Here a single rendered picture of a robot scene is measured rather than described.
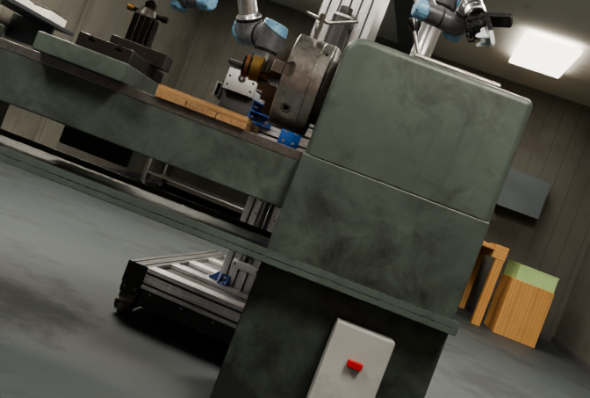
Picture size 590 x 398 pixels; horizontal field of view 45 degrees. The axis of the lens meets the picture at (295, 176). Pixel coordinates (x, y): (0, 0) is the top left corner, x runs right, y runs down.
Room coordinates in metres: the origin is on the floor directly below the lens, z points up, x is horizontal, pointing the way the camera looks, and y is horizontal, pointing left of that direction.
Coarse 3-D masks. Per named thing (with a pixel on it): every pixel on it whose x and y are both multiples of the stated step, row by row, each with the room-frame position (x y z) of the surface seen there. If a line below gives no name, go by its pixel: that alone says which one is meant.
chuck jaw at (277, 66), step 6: (276, 60) 2.22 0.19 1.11; (264, 66) 2.29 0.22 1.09; (270, 66) 2.26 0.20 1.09; (276, 66) 2.22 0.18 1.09; (282, 66) 2.22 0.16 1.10; (288, 66) 2.20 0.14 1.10; (294, 66) 2.20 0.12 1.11; (264, 72) 2.29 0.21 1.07; (270, 72) 2.26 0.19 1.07; (276, 72) 2.22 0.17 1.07; (282, 72) 2.21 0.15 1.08; (288, 72) 2.20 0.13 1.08; (276, 78) 2.31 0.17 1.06
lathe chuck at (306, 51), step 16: (304, 48) 2.22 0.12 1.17; (320, 48) 2.24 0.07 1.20; (304, 64) 2.20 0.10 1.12; (288, 80) 2.20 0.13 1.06; (304, 80) 2.19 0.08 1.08; (288, 96) 2.21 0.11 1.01; (304, 96) 2.20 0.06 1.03; (272, 112) 2.26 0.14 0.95; (288, 112) 2.24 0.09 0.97; (288, 128) 2.32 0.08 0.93
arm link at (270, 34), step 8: (256, 24) 3.08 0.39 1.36; (264, 24) 3.04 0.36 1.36; (272, 24) 3.02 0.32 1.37; (280, 24) 3.03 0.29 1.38; (256, 32) 3.06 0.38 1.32; (264, 32) 3.03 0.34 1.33; (272, 32) 3.02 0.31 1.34; (280, 32) 3.03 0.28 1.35; (256, 40) 3.06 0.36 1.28; (264, 40) 3.02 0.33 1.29; (272, 40) 3.02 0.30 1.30; (280, 40) 3.04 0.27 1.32; (272, 48) 3.02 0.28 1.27; (280, 48) 3.05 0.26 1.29
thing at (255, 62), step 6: (246, 54) 2.34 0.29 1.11; (246, 60) 2.32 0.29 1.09; (252, 60) 2.32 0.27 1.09; (258, 60) 2.32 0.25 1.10; (264, 60) 2.35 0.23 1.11; (246, 66) 2.32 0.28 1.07; (252, 66) 2.31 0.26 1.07; (258, 66) 2.31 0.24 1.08; (246, 72) 2.33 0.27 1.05; (252, 72) 2.32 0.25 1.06; (258, 72) 2.31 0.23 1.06; (252, 78) 2.34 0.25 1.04; (258, 78) 2.32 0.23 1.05; (264, 78) 2.34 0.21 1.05
